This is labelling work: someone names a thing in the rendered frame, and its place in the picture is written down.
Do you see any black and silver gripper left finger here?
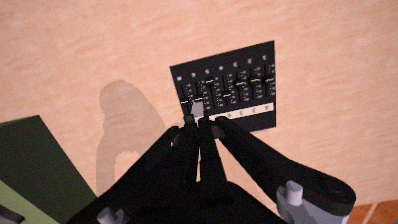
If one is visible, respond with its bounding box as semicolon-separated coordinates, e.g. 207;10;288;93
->
66;102;200;224

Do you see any black lighting desk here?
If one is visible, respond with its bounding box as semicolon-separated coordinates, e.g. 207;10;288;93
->
169;40;276;132

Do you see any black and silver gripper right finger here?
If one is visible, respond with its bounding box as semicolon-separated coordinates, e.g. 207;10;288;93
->
197;101;357;224

